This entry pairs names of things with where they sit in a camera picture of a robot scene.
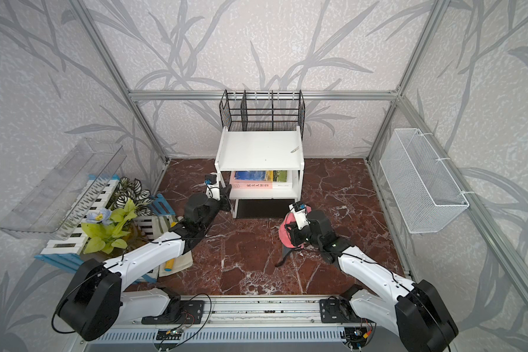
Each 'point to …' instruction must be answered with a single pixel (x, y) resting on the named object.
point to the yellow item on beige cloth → (181, 262)
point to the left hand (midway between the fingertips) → (229, 185)
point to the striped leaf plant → (127, 189)
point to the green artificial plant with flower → (103, 226)
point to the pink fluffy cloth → (283, 237)
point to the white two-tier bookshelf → (261, 165)
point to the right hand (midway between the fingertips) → (287, 223)
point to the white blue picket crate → (70, 254)
